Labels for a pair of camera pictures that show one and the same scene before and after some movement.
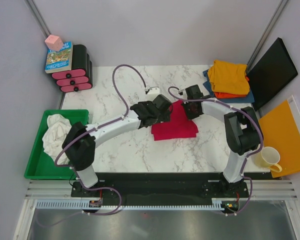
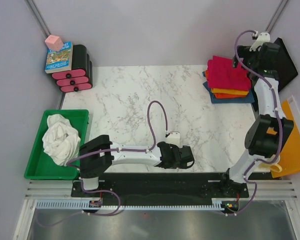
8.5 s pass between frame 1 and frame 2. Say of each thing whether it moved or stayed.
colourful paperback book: stayed
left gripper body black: moved
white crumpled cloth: stayed
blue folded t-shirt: stayed
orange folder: stayed
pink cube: stayed
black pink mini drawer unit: stayed
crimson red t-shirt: moved
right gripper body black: moved
